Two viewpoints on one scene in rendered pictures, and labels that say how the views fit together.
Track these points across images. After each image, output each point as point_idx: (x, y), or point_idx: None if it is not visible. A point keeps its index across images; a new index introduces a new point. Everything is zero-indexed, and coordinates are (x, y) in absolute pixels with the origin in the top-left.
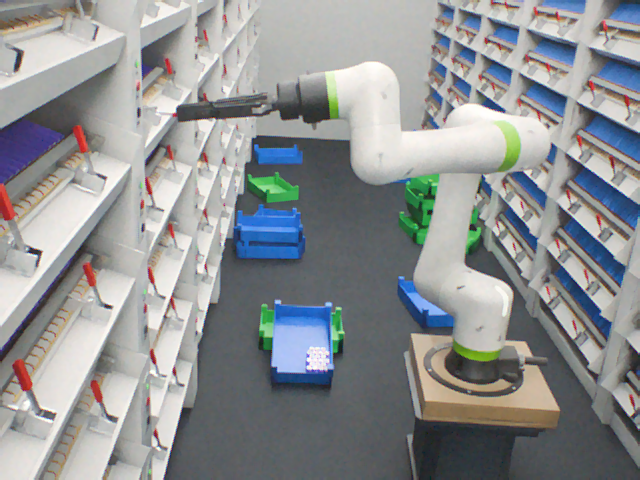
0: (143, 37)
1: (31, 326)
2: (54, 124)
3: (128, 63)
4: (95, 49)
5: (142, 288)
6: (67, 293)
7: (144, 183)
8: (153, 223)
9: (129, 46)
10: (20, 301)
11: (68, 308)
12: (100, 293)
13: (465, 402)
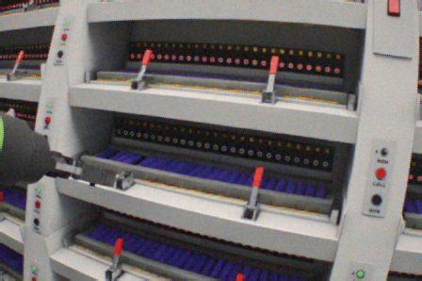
0: (89, 97)
1: None
2: None
3: (40, 102)
4: (4, 83)
5: (32, 262)
6: (8, 207)
7: (51, 199)
8: (102, 274)
9: (44, 92)
10: None
11: (7, 215)
12: (14, 226)
13: None
